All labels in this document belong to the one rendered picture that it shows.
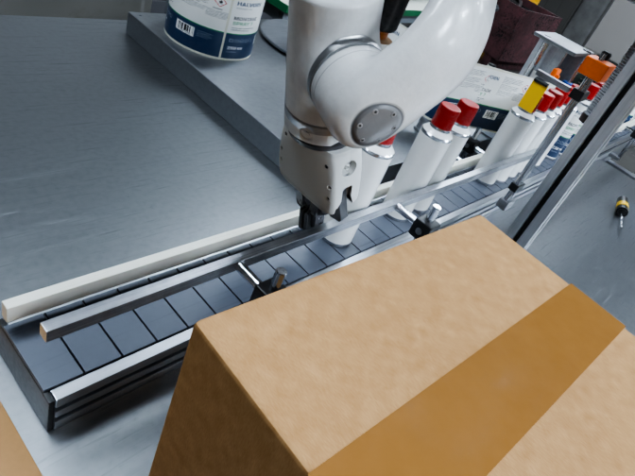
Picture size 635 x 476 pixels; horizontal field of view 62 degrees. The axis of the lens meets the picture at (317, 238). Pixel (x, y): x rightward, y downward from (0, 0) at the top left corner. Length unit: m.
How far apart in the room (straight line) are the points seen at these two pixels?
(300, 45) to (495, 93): 0.86
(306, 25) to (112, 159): 0.50
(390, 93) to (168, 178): 0.52
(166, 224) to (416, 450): 0.59
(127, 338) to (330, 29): 0.36
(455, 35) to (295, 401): 0.31
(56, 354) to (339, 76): 0.36
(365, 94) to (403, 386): 0.24
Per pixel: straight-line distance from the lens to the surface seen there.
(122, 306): 0.50
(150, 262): 0.61
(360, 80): 0.44
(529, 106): 1.08
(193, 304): 0.62
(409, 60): 0.44
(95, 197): 0.82
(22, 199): 0.81
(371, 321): 0.32
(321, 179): 0.60
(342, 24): 0.48
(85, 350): 0.57
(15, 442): 0.57
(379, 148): 0.70
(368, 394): 0.29
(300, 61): 0.51
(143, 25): 1.32
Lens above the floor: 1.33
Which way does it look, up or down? 35 degrees down
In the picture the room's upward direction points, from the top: 24 degrees clockwise
